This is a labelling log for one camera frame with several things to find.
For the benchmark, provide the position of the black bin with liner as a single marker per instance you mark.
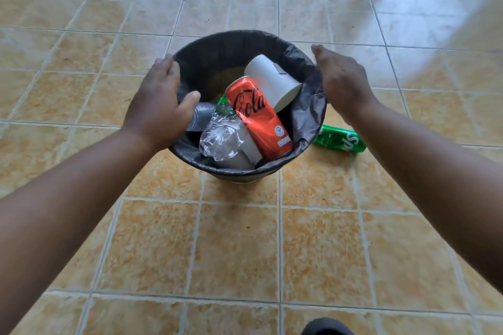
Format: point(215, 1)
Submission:
point(243, 178)

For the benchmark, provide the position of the person's right hand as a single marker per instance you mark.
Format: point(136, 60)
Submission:
point(346, 83)

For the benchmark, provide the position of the green sprite can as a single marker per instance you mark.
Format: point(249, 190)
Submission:
point(334, 138)

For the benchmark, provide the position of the clear plastic cup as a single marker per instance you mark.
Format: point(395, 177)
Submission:
point(204, 115)

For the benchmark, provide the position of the green-label water bottle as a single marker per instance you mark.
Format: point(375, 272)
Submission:
point(222, 134)

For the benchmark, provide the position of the person's right forearm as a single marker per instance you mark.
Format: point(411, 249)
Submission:
point(440, 181)

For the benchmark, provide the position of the person's left forearm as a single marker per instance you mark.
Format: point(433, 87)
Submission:
point(59, 221)

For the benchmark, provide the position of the person's left hand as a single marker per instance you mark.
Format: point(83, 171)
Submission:
point(157, 107)

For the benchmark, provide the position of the black slipper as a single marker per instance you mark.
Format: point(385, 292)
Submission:
point(326, 327)

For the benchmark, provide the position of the red cola can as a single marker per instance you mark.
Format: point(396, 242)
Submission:
point(259, 122)

